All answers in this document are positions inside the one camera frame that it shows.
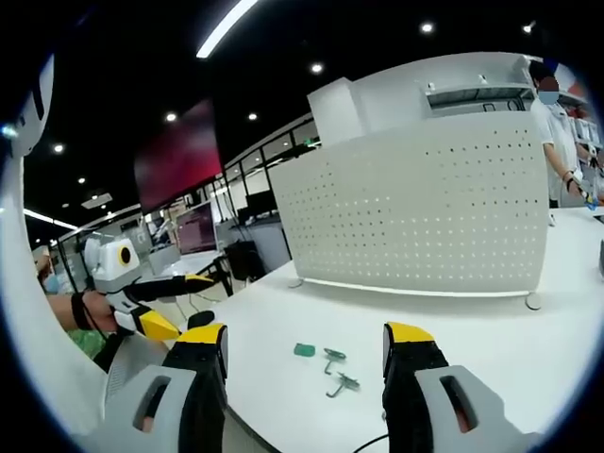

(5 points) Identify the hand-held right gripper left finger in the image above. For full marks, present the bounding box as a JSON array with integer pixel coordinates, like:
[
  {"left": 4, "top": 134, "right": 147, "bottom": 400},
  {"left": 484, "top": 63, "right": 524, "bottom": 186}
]
[{"left": 104, "top": 323, "right": 230, "bottom": 453}]

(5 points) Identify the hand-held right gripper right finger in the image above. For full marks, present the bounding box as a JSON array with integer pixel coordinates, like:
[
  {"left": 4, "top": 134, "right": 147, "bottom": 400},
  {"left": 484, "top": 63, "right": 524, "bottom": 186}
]
[{"left": 381, "top": 322, "right": 526, "bottom": 453}]

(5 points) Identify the metal hook assembly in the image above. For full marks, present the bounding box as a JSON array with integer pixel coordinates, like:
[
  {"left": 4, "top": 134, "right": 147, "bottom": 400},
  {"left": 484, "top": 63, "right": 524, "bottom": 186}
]
[
  {"left": 323, "top": 347, "right": 348, "bottom": 378},
  {"left": 325, "top": 372, "right": 361, "bottom": 399}
]

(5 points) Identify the person's left hand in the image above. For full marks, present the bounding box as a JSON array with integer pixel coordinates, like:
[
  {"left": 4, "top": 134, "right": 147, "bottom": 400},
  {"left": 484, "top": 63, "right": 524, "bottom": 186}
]
[{"left": 85, "top": 291, "right": 119, "bottom": 334}]

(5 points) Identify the small black object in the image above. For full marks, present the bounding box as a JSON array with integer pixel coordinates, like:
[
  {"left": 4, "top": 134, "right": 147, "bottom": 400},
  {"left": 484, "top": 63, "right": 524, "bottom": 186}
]
[{"left": 187, "top": 310, "right": 216, "bottom": 330}]

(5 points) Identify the desktop monitor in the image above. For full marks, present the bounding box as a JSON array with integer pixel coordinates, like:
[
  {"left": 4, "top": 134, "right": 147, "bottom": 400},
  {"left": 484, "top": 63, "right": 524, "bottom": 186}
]
[{"left": 176, "top": 200, "right": 219, "bottom": 259}]

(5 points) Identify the green patterned cloth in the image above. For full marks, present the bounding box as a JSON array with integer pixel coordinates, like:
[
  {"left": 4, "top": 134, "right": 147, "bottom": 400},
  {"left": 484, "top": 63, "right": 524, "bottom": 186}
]
[{"left": 66, "top": 328, "right": 104, "bottom": 356}]

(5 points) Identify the black office chair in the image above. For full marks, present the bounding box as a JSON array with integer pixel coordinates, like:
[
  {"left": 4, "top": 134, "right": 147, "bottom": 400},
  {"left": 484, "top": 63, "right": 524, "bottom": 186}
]
[{"left": 222, "top": 239, "right": 266, "bottom": 285}]

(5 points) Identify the person's white clothing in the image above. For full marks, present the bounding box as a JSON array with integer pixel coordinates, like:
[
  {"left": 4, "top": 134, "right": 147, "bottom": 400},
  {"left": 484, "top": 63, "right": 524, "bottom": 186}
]
[{"left": 0, "top": 153, "right": 110, "bottom": 438}]

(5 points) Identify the red hanging screen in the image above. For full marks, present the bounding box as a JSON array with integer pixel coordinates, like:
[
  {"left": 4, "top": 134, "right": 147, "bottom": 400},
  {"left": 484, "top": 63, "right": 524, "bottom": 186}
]
[{"left": 133, "top": 97, "right": 224, "bottom": 214}]

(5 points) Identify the white perforated partition panel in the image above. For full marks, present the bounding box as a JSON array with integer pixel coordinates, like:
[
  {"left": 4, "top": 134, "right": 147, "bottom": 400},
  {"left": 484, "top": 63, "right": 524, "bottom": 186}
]
[{"left": 270, "top": 111, "right": 552, "bottom": 311}]

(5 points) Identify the white worn device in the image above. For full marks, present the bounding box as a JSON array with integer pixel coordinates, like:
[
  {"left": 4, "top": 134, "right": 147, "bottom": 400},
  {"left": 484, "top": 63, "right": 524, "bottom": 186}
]
[{"left": 0, "top": 52, "right": 57, "bottom": 159}]

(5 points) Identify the group of round ceiling downlights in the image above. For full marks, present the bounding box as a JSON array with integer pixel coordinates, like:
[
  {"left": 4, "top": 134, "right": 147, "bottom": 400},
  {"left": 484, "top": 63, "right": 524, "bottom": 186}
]
[{"left": 50, "top": 20, "right": 535, "bottom": 186}]

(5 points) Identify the ceiling strip light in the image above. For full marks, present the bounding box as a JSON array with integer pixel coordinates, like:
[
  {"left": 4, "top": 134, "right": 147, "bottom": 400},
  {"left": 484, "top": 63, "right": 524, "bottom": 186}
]
[{"left": 194, "top": 0, "right": 261, "bottom": 60}]

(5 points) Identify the white cabinet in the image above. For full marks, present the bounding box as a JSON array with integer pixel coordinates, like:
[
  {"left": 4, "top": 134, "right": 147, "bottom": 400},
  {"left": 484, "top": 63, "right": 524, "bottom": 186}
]
[{"left": 306, "top": 50, "right": 537, "bottom": 148}]

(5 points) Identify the black wrist strap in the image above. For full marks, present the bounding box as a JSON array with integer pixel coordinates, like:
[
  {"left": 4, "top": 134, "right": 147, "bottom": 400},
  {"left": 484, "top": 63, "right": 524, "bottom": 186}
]
[{"left": 70, "top": 291, "right": 90, "bottom": 332}]

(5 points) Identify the black cable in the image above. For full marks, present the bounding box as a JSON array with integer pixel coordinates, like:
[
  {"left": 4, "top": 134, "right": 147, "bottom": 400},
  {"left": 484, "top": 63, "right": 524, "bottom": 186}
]
[{"left": 349, "top": 432, "right": 391, "bottom": 453}]

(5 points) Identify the white wall shelf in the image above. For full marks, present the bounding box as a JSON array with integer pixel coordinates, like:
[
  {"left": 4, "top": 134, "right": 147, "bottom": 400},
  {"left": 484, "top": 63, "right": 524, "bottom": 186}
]
[{"left": 423, "top": 83, "right": 538, "bottom": 113}]

